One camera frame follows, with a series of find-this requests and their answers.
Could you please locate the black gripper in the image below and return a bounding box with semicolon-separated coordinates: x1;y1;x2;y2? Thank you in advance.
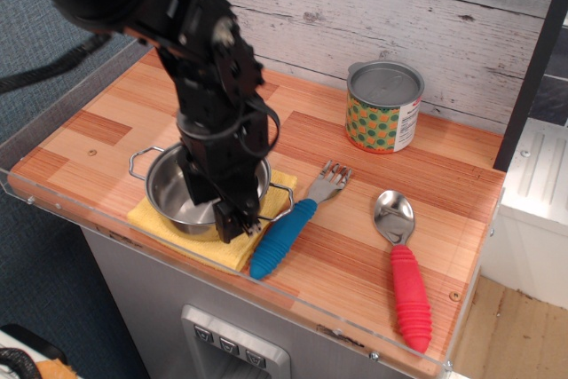
176;121;272;245

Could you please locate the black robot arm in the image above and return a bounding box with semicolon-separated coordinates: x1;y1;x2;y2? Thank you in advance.
1;0;279;242

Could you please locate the yellow folded cloth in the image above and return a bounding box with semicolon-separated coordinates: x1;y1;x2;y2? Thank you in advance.
127;170;298;272

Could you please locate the grey toy kitchen cabinet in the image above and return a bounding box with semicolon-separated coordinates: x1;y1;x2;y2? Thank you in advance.
83;229;436;378

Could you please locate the patterned tin can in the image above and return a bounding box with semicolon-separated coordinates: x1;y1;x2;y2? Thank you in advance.
345;60;425;154

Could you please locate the clear acrylic edge guard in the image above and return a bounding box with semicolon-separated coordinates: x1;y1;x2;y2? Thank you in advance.
0;14;507;379

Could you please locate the orange object bottom left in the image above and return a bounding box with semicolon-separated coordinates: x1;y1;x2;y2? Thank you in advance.
35;359;80;379

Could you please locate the fork with blue handle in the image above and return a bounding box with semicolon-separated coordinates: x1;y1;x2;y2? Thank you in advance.
249;161;352;280

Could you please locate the spoon with red handle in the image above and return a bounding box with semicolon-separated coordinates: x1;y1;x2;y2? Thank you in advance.
374;190;432;353

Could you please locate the black braided cable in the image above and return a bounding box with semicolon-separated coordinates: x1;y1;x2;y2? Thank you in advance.
0;32;112;96

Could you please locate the black vertical post right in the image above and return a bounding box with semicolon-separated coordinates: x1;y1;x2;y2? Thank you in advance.
493;0;567;172

